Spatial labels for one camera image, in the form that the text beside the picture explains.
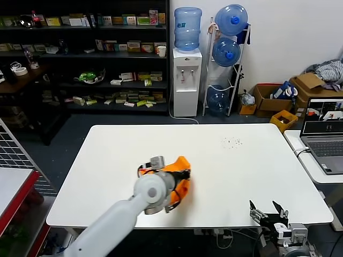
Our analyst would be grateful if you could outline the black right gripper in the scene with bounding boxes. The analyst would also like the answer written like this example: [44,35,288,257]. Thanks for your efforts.
[249,200,289,230]

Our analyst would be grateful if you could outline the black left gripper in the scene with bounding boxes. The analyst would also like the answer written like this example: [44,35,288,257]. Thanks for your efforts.
[173,170,192,180]

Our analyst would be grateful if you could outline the orange t-shirt with white print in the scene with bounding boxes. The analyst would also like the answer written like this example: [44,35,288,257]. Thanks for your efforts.
[140,155,193,206]

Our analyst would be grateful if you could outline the pile of grey clothes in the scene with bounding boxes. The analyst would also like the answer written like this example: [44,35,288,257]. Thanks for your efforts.
[305,59,343,93]

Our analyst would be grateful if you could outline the white side table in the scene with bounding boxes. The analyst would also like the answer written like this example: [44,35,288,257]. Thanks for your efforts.
[283,130,343,232]

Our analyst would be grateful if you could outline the scattered dark crumbs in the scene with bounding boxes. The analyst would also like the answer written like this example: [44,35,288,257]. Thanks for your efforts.
[221,137,244,149]

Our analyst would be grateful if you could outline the white water dispenser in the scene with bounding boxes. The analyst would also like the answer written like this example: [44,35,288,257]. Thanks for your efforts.
[172,48,203,118]

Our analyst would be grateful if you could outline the blue water jug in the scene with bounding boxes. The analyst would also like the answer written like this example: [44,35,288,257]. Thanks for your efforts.
[212,37,241,67]
[214,4,249,37]
[206,85,230,116]

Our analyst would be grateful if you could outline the grey open laptop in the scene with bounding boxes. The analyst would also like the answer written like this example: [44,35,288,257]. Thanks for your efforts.
[300,96,343,176]

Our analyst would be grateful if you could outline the small cardboard box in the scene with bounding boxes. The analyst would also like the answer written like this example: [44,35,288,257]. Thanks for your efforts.
[238,104,257,116]

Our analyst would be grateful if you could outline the yellow plastic crate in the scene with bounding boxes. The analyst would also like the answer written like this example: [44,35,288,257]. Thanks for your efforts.
[270,110,299,134]

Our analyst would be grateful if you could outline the grey plastic bag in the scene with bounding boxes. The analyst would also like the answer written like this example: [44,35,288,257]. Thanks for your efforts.
[239,90,256,106]

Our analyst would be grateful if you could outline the white metal jug rack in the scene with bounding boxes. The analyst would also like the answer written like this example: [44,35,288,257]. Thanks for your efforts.
[202,17,252,117]

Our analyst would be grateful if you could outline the large open cardboard box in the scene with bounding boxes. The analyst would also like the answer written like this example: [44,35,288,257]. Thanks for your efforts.
[252,83,294,119]

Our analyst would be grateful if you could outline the green snack bag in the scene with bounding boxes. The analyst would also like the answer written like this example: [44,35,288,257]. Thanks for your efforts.
[74,69,106,84]

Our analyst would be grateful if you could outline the stacked cardboard boxes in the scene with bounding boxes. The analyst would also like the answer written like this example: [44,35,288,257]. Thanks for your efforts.
[290,73,343,118]

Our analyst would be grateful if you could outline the labelled blue water bottle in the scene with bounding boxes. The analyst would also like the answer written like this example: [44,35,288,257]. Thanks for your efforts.
[174,6,203,52]

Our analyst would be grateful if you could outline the black shelving unit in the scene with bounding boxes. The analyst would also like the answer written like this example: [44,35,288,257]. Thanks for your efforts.
[0,0,170,117]

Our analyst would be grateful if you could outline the red framed white cart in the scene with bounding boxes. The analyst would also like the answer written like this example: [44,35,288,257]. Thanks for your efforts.
[0,167,51,257]

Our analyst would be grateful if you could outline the brown wooden table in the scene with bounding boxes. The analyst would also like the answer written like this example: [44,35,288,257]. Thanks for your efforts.
[0,65,54,147]

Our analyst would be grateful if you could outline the cola bottle red label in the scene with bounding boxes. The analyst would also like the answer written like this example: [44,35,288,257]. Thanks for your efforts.
[31,10,43,29]

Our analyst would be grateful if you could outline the round glass bowl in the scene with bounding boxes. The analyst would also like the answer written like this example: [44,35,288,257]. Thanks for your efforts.
[18,14,35,29]

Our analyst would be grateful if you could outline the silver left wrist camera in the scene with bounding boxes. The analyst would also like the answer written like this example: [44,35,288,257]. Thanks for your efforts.
[149,156,165,171]

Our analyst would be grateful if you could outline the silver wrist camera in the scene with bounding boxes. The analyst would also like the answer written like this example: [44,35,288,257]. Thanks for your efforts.
[288,223,309,245]
[149,156,165,171]

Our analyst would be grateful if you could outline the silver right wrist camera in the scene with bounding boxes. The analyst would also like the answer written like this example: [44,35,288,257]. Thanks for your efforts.
[288,223,309,245]

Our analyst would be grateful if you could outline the white dispenser power cable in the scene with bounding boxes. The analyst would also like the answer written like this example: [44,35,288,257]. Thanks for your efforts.
[168,85,199,125]

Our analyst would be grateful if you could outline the white wire grid panel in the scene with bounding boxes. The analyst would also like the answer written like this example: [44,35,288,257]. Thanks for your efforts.
[0,116,51,185]

